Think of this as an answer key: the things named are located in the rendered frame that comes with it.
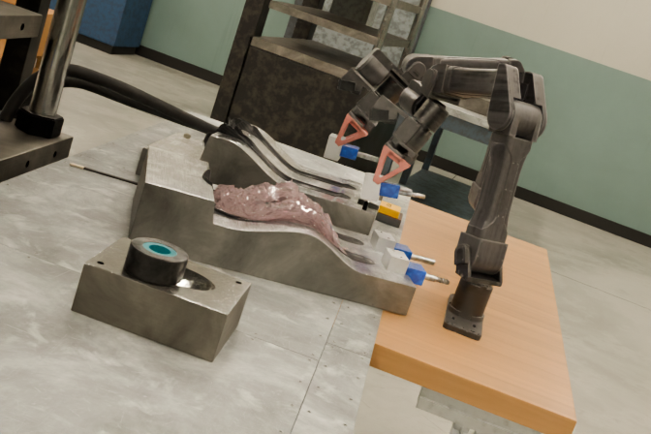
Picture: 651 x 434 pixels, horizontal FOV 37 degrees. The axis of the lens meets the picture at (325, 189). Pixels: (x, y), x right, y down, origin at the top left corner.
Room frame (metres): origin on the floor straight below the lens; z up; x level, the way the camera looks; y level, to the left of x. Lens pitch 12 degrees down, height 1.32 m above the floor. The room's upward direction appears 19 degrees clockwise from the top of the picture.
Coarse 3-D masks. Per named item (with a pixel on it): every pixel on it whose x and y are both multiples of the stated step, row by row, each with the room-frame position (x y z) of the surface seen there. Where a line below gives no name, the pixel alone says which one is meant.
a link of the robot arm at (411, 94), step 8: (432, 72) 1.97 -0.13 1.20; (416, 80) 2.07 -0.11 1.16; (424, 80) 1.98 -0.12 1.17; (432, 80) 1.97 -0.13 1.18; (408, 88) 2.08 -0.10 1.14; (416, 88) 2.05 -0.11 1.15; (424, 88) 1.99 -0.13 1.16; (432, 88) 1.97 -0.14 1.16; (400, 96) 2.08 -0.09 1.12; (408, 96) 2.05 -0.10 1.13; (416, 96) 2.04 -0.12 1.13; (432, 96) 1.98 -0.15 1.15; (440, 96) 1.99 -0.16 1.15; (400, 104) 2.08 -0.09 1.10; (408, 104) 2.04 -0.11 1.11; (456, 104) 2.01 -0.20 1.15; (408, 112) 2.06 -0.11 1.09
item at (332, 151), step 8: (336, 136) 2.29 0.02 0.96; (328, 144) 2.26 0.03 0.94; (336, 144) 2.26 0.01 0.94; (344, 144) 2.27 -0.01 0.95; (328, 152) 2.26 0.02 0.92; (336, 152) 2.26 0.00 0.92; (344, 152) 2.27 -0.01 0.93; (352, 152) 2.26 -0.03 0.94; (360, 152) 2.28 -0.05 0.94; (336, 160) 2.26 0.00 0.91; (376, 160) 2.28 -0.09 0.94
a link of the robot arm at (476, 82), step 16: (448, 80) 1.95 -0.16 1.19; (464, 80) 1.91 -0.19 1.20; (480, 80) 1.87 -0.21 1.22; (496, 80) 1.79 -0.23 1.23; (512, 80) 1.78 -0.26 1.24; (528, 80) 1.84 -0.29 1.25; (448, 96) 2.00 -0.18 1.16; (464, 96) 1.95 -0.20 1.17; (480, 96) 1.88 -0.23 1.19; (496, 96) 1.78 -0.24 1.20; (512, 96) 1.76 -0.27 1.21; (528, 96) 1.83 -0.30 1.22; (544, 96) 1.81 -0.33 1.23; (496, 112) 1.77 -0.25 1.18; (512, 112) 1.74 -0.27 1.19; (544, 112) 1.79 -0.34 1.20; (496, 128) 1.75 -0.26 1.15; (544, 128) 1.78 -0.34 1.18
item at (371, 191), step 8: (368, 176) 1.97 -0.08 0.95; (368, 184) 1.96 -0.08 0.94; (376, 184) 1.96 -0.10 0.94; (384, 184) 1.97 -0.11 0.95; (392, 184) 1.97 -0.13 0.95; (368, 192) 1.96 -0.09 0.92; (376, 192) 1.96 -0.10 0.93; (384, 192) 1.96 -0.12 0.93; (392, 192) 1.96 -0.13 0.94; (400, 192) 1.98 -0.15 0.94; (408, 192) 1.98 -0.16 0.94; (376, 200) 1.96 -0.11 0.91
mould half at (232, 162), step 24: (168, 144) 2.05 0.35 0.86; (192, 144) 2.13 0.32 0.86; (216, 144) 1.94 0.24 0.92; (240, 144) 1.95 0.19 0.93; (216, 168) 1.94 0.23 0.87; (240, 168) 1.93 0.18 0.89; (264, 168) 1.95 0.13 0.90; (312, 192) 1.95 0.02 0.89; (336, 192) 2.02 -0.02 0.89; (360, 192) 2.08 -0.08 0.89; (336, 216) 1.92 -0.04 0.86; (360, 216) 1.92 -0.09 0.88
